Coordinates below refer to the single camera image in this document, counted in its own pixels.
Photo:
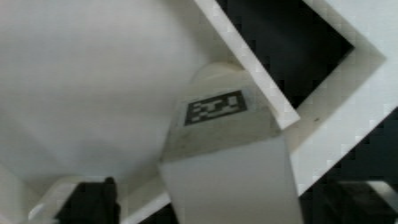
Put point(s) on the white L-shaped fence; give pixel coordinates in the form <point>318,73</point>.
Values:
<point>355,96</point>

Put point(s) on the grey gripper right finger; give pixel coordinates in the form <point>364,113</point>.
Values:
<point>369,203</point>

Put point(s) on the white square tabletop part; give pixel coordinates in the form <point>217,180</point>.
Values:
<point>98,59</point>

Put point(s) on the white leg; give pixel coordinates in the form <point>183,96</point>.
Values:
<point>224,163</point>

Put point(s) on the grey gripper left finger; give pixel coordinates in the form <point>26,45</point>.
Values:
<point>78,202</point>

